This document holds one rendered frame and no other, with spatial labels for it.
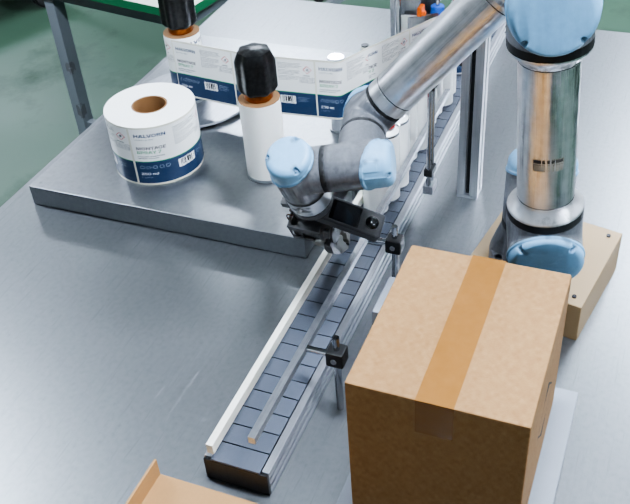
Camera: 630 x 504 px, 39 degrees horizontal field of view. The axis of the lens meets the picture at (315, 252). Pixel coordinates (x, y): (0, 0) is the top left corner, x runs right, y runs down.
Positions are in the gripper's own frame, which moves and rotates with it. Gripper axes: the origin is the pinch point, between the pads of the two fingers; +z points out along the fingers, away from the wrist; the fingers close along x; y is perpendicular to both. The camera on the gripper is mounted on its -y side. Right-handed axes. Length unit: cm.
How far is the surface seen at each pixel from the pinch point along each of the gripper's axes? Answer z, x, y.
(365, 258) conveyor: 6.6, -0.5, -2.1
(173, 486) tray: -18, 51, 10
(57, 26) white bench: 94, -97, 164
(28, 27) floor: 201, -159, 276
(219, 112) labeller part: 26, -37, 50
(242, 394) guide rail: -17.5, 34.1, 3.8
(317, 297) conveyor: -0.1, 11.0, 2.5
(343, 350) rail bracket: -17.7, 23.5, -10.2
